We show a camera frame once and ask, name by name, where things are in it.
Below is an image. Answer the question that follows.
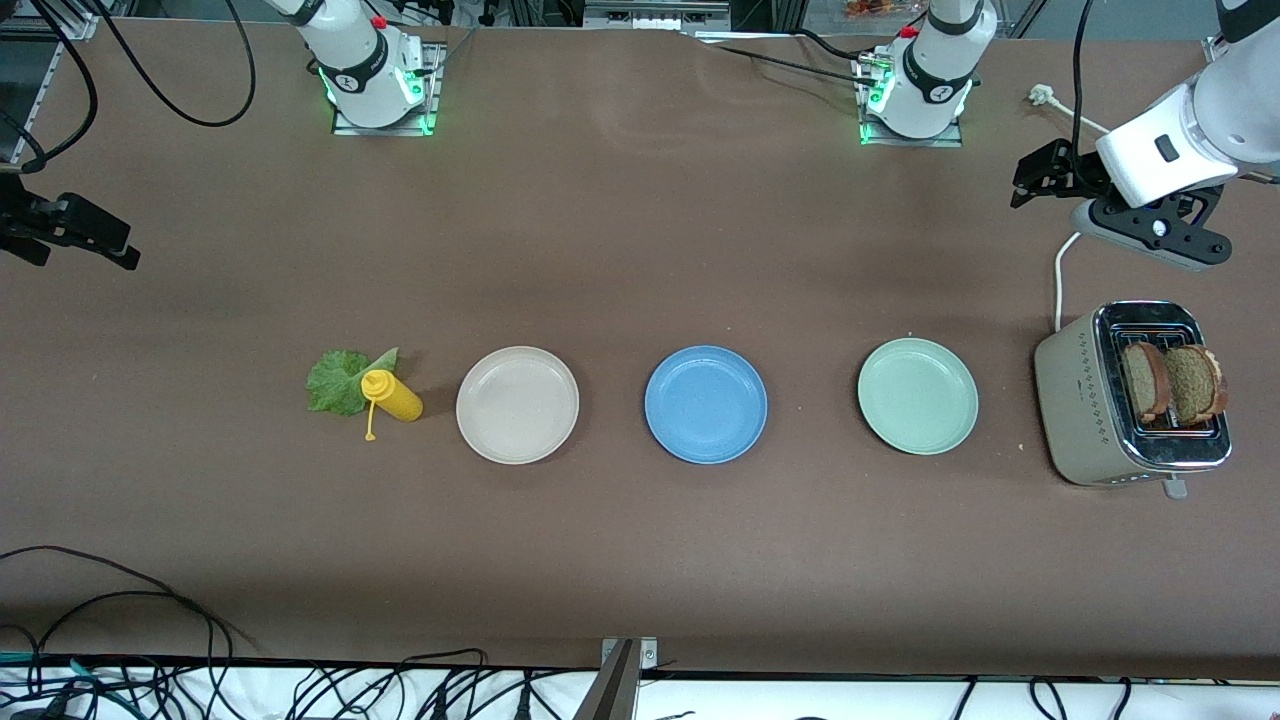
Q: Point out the brown bread slice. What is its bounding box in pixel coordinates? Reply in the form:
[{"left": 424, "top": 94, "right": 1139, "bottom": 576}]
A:
[
  {"left": 1163, "top": 344, "right": 1230, "bottom": 427},
  {"left": 1120, "top": 341, "right": 1173, "bottom": 424}
]

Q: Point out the green lettuce leaf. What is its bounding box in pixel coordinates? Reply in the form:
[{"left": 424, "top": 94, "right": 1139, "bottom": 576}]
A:
[{"left": 305, "top": 346, "right": 401, "bottom": 418}]

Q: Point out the green round plate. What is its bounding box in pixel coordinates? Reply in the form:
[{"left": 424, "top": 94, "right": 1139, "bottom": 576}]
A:
[{"left": 856, "top": 337, "right": 980, "bottom": 457}]

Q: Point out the blue round plate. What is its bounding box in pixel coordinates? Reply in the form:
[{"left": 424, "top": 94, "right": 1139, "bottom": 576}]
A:
[{"left": 643, "top": 344, "right": 770, "bottom": 466}]

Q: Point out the beige round plate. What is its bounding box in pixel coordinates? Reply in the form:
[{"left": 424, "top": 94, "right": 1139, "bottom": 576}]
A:
[{"left": 455, "top": 345, "right": 581, "bottom": 466}]

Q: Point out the beige chrome toaster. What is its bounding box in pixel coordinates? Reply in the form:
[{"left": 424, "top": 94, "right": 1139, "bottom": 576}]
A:
[{"left": 1033, "top": 300, "right": 1234, "bottom": 501}]

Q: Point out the yellow mustard squeeze bottle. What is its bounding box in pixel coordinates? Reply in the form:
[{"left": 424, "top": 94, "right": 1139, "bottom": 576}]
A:
[{"left": 360, "top": 368, "right": 424, "bottom": 442}]

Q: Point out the grey metal box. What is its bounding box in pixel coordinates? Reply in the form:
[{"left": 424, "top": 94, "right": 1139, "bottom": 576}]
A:
[{"left": 580, "top": 0, "right": 733, "bottom": 33}]

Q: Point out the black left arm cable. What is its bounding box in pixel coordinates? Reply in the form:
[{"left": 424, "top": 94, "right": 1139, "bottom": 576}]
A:
[{"left": 1070, "top": 0, "right": 1093, "bottom": 171}]

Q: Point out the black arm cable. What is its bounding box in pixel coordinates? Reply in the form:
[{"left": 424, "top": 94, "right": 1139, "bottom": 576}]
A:
[
  {"left": 1070, "top": 0, "right": 1093, "bottom": 171},
  {"left": 0, "top": 0, "right": 100, "bottom": 176}
]

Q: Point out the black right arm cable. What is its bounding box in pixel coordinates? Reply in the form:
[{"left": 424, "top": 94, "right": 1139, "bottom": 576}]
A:
[{"left": 0, "top": 0, "right": 100, "bottom": 176}]

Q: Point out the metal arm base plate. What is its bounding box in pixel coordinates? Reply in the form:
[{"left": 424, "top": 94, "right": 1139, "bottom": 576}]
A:
[
  {"left": 856, "top": 52, "right": 967, "bottom": 149},
  {"left": 330, "top": 42, "right": 444, "bottom": 138}
]

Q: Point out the teal cable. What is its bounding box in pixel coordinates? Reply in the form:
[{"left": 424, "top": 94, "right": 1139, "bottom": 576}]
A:
[{"left": 0, "top": 652, "right": 96, "bottom": 691}]

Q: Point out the silver corner bracket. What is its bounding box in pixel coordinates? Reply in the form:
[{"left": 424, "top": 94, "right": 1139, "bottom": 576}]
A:
[{"left": 600, "top": 636, "right": 660, "bottom": 669}]

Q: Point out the aluminium profile post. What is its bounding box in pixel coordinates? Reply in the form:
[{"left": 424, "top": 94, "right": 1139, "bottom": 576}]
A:
[{"left": 573, "top": 640, "right": 641, "bottom": 720}]

